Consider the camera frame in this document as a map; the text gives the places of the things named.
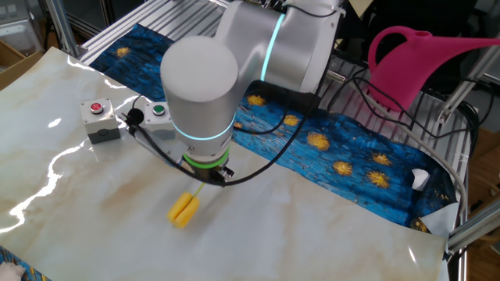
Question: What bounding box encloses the thick grey cable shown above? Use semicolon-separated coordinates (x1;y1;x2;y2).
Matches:
347;80;469;219

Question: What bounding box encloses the marble pattern table sheet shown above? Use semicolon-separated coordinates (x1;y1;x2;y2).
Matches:
0;46;448;281

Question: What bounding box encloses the white paper scrap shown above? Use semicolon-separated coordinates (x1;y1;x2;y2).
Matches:
412;168;430;192

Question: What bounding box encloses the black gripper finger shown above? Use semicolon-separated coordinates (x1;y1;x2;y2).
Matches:
216;166;236;185

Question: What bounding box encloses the green flange ring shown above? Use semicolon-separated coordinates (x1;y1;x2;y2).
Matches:
182;146;231;170

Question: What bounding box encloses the pink watering can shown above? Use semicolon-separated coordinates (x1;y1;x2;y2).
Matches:
366;25;500;113

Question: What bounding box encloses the white fluffy cloth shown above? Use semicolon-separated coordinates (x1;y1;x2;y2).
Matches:
0;261;24;281

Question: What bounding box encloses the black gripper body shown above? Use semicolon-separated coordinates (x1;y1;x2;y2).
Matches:
193;165;230;183

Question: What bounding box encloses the green push button box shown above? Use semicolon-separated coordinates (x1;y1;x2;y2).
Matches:
142;101;176;137

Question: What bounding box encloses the aluminium frame rail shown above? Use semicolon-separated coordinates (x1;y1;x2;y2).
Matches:
447;201;500;253

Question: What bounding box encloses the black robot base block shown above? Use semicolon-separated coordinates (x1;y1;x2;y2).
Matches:
249;80;325;115

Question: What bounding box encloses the diagonal aluminium bar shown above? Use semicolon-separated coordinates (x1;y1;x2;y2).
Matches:
437;37;500;124

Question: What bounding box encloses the grey metal cabinet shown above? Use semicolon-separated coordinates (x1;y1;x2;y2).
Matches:
0;0;45;58

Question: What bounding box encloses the aluminium frame post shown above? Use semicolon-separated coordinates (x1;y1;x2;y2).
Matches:
41;0;81;59

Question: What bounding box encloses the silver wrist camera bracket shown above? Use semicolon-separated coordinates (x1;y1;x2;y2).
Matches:
134;123;187;167

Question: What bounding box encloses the black camera cable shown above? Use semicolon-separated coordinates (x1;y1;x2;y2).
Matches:
120;107;333;187

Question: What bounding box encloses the cardboard box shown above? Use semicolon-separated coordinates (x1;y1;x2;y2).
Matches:
0;38;44;91

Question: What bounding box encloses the blue starry painted cloth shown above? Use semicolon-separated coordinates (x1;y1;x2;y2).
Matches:
88;22;459;229
0;244;52;281

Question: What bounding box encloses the red push button box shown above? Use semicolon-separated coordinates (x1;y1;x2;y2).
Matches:
80;97;122;145

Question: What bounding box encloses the yellow sponge brush green handle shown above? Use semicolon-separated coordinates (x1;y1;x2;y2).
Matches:
166;182;207;230

